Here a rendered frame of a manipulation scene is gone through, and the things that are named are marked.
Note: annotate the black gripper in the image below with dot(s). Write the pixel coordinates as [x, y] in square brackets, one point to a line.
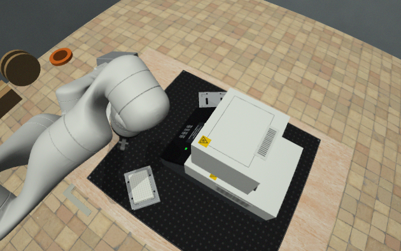
[123, 141]

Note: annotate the white thermal cycler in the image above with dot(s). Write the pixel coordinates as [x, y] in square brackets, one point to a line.
[236, 152]

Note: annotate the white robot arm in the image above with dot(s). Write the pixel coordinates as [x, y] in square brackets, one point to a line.
[52, 146]

